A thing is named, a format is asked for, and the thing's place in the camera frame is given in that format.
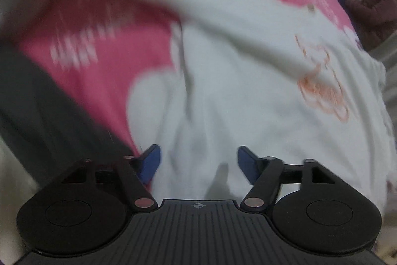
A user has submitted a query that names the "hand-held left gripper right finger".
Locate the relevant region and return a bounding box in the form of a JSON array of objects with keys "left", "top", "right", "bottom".
[{"left": 237, "top": 146, "right": 337, "bottom": 213}]

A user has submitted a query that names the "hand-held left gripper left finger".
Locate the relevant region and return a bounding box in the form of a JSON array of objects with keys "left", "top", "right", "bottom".
[{"left": 60, "top": 145, "right": 162, "bottom": 213}]

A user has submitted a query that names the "white sweatshirt with orange outline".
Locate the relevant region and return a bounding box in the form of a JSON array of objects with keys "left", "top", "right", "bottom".
[{"left": 0, "top": 0, "right": 394, "bottom": 200}]

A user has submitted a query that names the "dark cloth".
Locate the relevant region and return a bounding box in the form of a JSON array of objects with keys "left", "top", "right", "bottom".
[{"left": 0, "top": 44, "right": 134, "bottom": 179}]

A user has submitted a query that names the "pink floral blanket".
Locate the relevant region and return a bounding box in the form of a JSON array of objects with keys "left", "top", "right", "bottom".
[{"left": 19, "top": 0, "right": 360, "bottom": 151}]

